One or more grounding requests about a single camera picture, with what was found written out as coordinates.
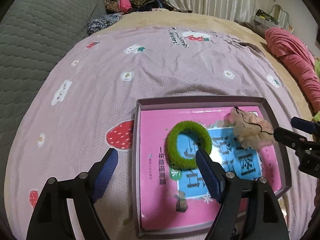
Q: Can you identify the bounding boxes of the beige lace scrunchie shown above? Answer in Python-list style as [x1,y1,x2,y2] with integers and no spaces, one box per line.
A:
[230,107,275,151]

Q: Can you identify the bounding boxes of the green fleece garment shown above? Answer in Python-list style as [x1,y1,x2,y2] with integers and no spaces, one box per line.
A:
[312,59,320,122]

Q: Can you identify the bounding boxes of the shallow brown box tray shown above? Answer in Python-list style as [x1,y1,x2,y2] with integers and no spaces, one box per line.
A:
[132,96,292,239]

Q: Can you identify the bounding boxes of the pink folded quilt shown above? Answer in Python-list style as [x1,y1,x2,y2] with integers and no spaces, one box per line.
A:
[265,27,319,113]

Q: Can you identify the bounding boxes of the pink children's book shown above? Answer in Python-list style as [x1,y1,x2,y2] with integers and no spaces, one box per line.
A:
[138,107,283,231]

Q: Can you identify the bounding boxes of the cluttered side desk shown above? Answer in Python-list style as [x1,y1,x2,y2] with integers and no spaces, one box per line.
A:
[254,4,294,34]

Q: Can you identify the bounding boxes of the pink strawberry print blanket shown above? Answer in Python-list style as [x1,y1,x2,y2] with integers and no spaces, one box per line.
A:
[5,27,299,239]

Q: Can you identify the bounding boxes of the grey quilted headboard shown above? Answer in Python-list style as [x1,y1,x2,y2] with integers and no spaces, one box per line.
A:
[0,0,107,198]

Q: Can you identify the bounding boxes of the dark floral cloth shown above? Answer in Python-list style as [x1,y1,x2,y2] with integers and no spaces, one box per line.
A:
[87,14,122,35]

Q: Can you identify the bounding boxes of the green fuzzy hair tie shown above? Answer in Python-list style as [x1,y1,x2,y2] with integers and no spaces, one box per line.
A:
[166,120,213,170]

